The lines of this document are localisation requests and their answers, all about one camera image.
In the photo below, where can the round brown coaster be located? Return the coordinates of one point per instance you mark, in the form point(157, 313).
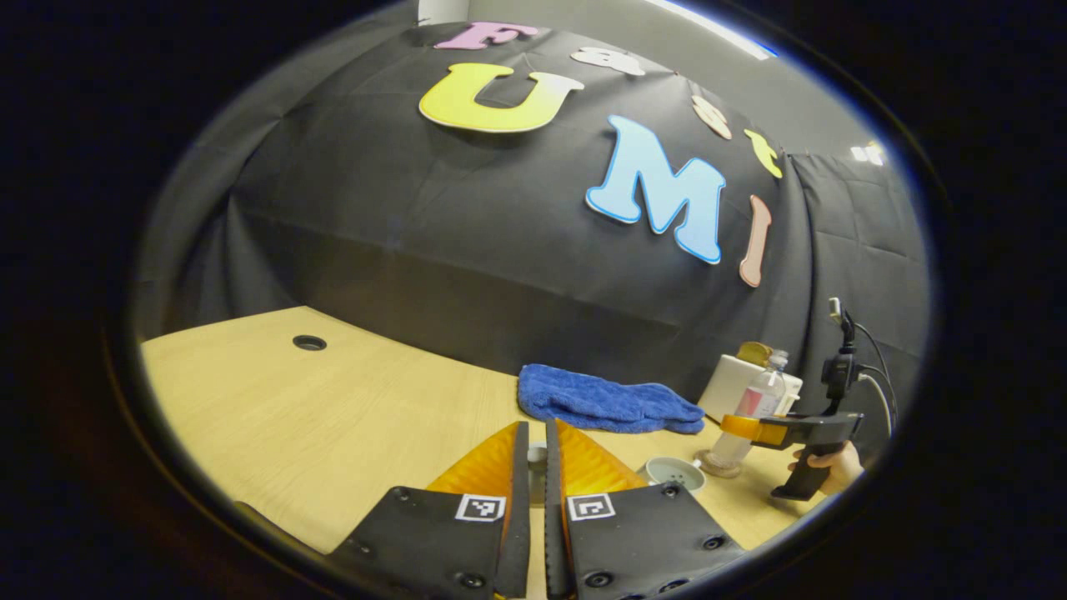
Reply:
point(717, 468)

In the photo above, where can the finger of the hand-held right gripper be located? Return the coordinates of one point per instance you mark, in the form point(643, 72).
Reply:
point(767, 431)

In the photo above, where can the clear plastic water bottle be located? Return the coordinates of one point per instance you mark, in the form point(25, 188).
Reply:
point(754, 400)

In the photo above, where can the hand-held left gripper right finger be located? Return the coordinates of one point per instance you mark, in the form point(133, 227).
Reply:
point(553, 533)

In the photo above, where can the white teacup lid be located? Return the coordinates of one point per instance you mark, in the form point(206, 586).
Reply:
point(538, 457)

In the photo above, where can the white toaster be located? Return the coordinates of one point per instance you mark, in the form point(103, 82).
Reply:
point(729, 385)

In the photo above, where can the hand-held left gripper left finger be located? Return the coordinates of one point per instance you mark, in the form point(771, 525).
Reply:
point(521, 533)

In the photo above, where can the blue towel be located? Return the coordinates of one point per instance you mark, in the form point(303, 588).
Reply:
point(600, 398)

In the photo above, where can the black backdrop cloth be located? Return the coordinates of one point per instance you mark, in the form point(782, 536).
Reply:
point(458, 233)

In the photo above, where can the brown bread slice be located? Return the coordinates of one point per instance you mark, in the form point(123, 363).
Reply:
point(754, 353)

